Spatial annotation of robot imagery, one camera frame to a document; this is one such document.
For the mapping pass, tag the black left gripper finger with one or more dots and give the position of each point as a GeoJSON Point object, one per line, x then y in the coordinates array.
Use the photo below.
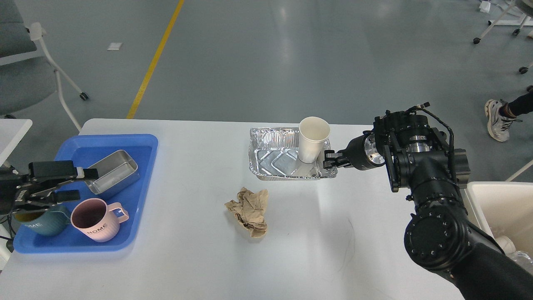
{"type": "Point", "coordinates": [60, 171]}
{"type": "Point", "coordinates": [47, 199]}

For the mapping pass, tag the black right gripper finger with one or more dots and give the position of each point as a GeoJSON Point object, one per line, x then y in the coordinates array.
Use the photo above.
{"type": "Point", "coordinates": [334, 159]}

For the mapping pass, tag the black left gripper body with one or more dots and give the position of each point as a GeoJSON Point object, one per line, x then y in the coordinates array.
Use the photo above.
{"type": "Point", "coordinates": [9, 191]}

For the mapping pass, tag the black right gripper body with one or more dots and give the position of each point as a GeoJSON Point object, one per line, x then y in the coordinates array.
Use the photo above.
{"type": "Point", "coordinates": [362, 153]}

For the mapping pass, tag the white paper cup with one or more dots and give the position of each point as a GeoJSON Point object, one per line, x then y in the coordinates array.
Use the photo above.
{"type": "Point", "coordinates": [313, 132]}

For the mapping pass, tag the pink mug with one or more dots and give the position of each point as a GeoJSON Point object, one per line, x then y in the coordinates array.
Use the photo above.
{"type": "Point", "coordinates": [98, 220]}

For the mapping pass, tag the aluminium foil tray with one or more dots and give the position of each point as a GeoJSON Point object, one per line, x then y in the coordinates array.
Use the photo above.
{"type": "Point", "coordinates": [273, 156]}

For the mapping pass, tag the square steel tray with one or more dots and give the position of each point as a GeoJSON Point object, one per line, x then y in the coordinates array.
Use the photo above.
{"type": "Point", "coordinates": [116, 172]}

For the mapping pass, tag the brown paper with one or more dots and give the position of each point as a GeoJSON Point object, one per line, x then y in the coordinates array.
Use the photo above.
{"type": "Point", "coordinates": [249, 210]}

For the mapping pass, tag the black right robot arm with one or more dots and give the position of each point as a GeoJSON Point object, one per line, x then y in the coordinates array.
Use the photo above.
{"type": "Point", "coordinates": [439, 237]}

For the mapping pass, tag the teal mug yellow inside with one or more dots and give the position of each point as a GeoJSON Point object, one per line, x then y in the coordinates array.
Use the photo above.
{"type": "Point", "coordinates": [48, 223]}

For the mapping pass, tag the blue plastic tray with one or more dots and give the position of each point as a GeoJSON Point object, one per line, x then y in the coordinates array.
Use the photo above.
{"type": "Point", "coordinates": [83, 151]}

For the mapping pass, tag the white side table left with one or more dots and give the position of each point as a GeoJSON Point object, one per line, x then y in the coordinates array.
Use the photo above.
{"type": "Point", "coordinates": [12, 130]}

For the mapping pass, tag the grey office chair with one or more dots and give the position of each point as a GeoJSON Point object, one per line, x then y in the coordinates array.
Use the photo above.
{"type": "Point", "coordinates": [28, 73]}

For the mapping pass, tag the paper scrap on floor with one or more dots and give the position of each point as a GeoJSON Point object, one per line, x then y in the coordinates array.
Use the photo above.
{"type": "Point", "coordinates": [114, 46]}

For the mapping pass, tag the passerby in black trousers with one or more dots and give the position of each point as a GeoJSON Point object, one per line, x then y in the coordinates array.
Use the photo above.
{"type": "Point", "coordinates": [502, 114]}

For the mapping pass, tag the white bin right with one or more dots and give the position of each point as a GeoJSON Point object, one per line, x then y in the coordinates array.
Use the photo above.
{"type": "Point", "coordinates": [504, 208]}

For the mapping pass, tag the white cup in bin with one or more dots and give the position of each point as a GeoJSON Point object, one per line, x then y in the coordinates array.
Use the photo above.
{"type": "Point", "coordinates": [506, 244]}

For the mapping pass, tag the crumpled foil in bin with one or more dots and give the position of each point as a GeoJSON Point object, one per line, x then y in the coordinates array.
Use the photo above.
{"type": "Point", "coordinates": [522, 259]}

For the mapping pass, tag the white wheeled rack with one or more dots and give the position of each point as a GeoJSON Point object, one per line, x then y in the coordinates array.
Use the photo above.
{"type": "Point", "coordinates": [524, 19]}

